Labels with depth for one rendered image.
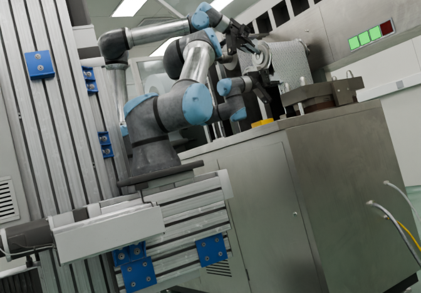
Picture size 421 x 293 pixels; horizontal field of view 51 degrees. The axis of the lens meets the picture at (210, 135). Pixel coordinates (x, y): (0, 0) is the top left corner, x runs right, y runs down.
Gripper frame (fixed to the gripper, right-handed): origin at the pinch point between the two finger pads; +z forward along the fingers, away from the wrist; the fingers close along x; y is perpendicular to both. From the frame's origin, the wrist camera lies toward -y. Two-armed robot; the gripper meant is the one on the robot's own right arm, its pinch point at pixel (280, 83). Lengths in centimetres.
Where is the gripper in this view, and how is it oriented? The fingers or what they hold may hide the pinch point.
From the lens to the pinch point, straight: 214.7
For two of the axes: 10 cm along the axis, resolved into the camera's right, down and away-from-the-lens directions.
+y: -2.5, -9.7, 0.6
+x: -5.2, 1.9, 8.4
